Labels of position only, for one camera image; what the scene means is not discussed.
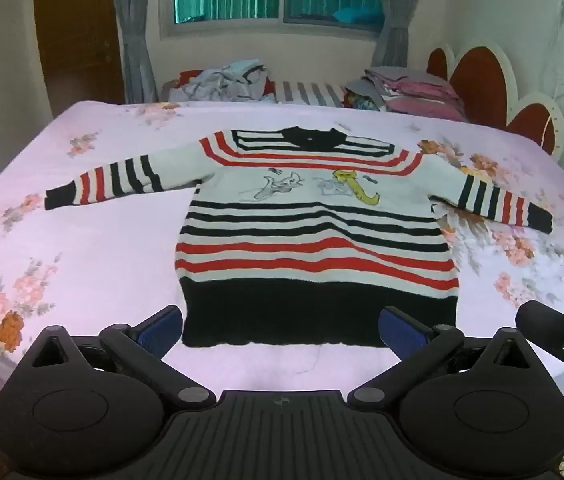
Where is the brown wooden door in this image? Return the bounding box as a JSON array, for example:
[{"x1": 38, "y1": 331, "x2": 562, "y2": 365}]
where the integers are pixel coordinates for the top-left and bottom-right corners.
[{"x1": 32, "y1": 0, "x2": 128, "y2": 119}]

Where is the striped knit sweater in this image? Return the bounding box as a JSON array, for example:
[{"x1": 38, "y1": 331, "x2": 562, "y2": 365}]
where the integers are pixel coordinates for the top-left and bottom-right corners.
[{"x1": 44, "y1": 126, "x2": 554, "y2": 349}]

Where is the grey curtain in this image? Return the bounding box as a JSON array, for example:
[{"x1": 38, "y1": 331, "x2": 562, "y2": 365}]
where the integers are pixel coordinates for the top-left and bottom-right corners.
[
  {"x1": 373, "y1": 0, "x2": 424, "y2": 69},
  {"x1": 108, "y1": 0, "x2": 161, "y2": 104}
]

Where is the grey striped cloth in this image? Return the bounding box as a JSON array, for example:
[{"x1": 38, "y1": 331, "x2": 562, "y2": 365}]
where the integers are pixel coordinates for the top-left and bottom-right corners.
[{"x1": 271, "y1": 80, "x2": 351, "y2": 107}]

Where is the pile of crumpled clothes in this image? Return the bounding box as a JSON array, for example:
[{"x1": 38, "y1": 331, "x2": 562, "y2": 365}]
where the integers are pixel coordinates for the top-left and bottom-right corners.
[{"x1": 168, "y1": 60, "x2": 276, "y2": 104}]

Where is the teal cloth behind window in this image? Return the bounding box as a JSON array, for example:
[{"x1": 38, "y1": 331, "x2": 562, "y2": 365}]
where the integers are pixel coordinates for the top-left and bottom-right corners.
[{"x1": 333, "y1": 7, "x2": 384, "y2": 24}]

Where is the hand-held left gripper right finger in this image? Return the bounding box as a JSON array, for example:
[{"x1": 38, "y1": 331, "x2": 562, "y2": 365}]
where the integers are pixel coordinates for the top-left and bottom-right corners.
[{"x1": 347, "y1": 306, "x2": 539, "y2": 409}]

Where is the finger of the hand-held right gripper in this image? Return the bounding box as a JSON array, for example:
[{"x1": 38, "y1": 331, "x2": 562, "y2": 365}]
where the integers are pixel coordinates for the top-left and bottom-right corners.
[{"x1": 515, "y1": 300, "x2": 564, "y2": 357}]

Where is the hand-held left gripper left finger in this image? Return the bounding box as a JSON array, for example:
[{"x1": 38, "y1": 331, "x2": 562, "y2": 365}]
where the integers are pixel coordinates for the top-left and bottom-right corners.
[{"x1": 31, "y1": 305, "x2": 216, "y2": 409}]

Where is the stack of folded pink clothes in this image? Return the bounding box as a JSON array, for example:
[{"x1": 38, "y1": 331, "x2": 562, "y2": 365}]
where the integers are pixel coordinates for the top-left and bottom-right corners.
[{"x1": 362, "y1": 66, "x2": 469, "y2": 122}]

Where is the red and white headboard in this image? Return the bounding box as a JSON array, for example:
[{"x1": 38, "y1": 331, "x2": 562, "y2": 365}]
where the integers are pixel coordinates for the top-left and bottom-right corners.
[{"x1": 426, "y1": 42, "x2": 564, "y2": 158}]

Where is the pink floral bed sheet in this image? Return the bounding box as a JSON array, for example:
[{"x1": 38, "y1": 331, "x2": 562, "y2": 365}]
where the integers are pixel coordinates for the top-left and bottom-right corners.
[{"x1": 0, "y1": 100, "x2": 564, "y2": 396}]

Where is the colourful patterned cloth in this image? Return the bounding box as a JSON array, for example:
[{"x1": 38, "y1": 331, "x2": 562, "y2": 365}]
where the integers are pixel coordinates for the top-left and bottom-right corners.
[{"x1": 343, "y1": 87, "x2": 389, "y2": 112}]

